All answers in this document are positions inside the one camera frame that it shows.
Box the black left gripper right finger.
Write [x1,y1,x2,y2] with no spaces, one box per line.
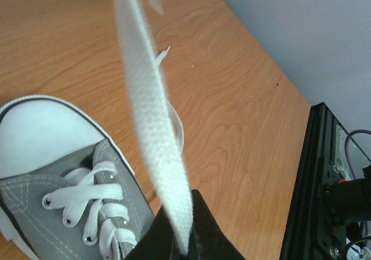
[186,189,244,260]

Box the grey canvas sneaker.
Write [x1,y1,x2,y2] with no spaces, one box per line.
[1,95,154,259]

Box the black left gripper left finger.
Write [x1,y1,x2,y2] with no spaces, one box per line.
[125,207,180,260]

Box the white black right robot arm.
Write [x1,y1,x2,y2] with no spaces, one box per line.
[318,166,370,259]

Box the white shoelace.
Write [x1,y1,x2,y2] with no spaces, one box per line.
[42,0,193,259]

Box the black aluminium frame rail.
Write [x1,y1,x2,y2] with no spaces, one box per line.
[279,101,371,260]

